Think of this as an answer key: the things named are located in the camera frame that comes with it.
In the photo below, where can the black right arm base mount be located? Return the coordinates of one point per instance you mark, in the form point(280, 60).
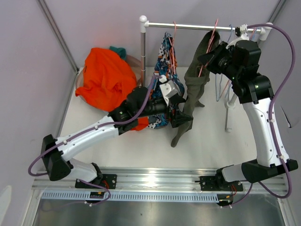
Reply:
point(213, 183)

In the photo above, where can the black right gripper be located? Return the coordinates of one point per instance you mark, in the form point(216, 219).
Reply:
point(212, 56)

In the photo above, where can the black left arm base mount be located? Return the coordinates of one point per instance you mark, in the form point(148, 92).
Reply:
point(108, 181)

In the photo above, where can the pink translucent plastic basin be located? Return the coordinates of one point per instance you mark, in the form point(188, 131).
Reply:
point(134, 63)

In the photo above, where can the patterned blue orange shorts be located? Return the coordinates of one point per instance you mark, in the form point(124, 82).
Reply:
point(166, 66)

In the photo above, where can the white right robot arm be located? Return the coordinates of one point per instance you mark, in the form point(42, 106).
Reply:
point(255, 95)

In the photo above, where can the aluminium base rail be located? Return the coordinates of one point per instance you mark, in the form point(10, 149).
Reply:
point(159, 180)

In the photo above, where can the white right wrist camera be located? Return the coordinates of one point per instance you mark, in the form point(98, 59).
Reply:
point(241, 34)

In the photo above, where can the olive green shorts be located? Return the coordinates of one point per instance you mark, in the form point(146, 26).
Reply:
point(197, 77)

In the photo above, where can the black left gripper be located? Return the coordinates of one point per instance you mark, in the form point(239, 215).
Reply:
point(179, 118)

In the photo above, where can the grey slotted cable duct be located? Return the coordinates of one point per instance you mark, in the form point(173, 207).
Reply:
point(131, 196)

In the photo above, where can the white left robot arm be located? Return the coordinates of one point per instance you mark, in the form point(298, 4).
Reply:
point(58, 153)

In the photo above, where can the dark teal shorts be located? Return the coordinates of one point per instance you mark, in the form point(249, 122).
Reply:
point(120, 51)

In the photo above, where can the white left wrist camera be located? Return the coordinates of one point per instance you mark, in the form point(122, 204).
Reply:
point(168, 88)

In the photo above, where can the pink hanger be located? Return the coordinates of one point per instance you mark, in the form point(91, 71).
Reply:
point(209, 42)
point(173, 59)
point(226, 90)

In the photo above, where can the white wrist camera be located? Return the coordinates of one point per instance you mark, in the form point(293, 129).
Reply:
point(168, 88)
point(241, 34)

